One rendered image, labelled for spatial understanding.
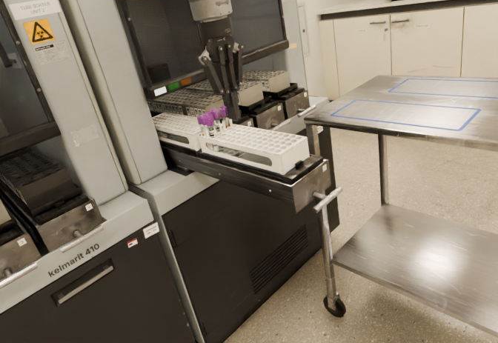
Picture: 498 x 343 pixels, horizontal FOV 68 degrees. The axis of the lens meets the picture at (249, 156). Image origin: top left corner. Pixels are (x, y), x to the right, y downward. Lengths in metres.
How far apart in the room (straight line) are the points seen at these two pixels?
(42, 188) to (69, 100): 0.22
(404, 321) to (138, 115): 1.17
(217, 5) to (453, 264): 1.06
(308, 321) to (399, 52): 2.27
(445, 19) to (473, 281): 2.09
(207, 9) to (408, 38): 2.46
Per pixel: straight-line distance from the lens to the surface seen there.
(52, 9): 1.00
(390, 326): 1.55
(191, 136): 1.02
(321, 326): 1.55
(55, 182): 1.01
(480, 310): 1.27
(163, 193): 1.06
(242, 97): 1.29
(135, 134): 1.08
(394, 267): 1.35
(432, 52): 3.12
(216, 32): 0.84
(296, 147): 0.81
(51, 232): 0.96
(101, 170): 1.06
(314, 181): 0.83
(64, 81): 1.00
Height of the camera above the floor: 1.19
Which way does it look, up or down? 24 degrees down
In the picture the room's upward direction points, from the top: 12 degrees counter-clockwise
